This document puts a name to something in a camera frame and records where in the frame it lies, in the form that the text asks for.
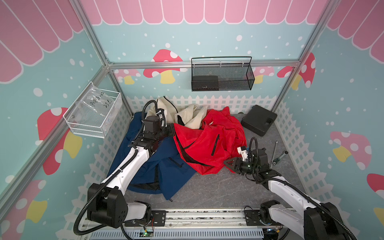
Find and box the white wire basket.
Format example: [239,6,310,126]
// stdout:
[62,81,123,139]

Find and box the clear plastic bag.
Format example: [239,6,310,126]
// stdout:
[73,83,121,133]

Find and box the red jacket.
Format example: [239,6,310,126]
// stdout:
[174,107,247,175]

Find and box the green handled ratchet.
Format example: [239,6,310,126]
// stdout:
[272,151,289,166]

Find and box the black wire mesh basket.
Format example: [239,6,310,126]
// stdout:
[191,56,255,92]

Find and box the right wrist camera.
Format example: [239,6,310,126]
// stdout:
[237,146,249,162]

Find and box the blue jacket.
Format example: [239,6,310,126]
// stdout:
[107,112,196,200]

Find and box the black plastic tool case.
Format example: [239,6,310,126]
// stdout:
[241,105,277,137]

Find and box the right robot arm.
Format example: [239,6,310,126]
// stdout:
[224,138,356,240]

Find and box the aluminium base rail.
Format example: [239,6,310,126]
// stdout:
[80,208,334,240]

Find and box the aluminium frame post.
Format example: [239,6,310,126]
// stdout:
[70,0,132,115]

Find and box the horizontal aluminium frame bar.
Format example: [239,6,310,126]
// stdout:
[109,59,300,70]

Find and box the black box in basket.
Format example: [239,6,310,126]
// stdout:
[192,76,219,92]

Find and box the long metal wrench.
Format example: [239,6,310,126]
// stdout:
[270,141,278,167]

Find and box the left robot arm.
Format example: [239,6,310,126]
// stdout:
[73,100,170,236]

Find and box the beige jacket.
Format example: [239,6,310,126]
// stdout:
[156,97,208,129]

